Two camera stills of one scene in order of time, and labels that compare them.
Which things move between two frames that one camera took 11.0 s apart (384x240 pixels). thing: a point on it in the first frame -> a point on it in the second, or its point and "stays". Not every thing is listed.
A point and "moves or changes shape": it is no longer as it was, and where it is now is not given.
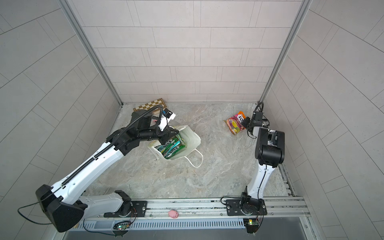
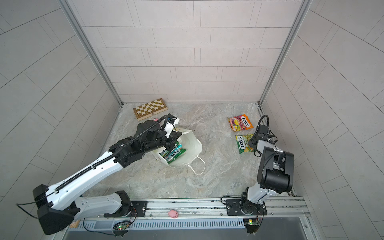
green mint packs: x=171 y=148 moves or changes shape
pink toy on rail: x=173 y=214 stays
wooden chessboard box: x=151 y=105 stays
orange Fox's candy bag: x=234 y=123 moves or changes shape
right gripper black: x=247 y=121 -> x=252 y=141
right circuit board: x=252 y=225 stays
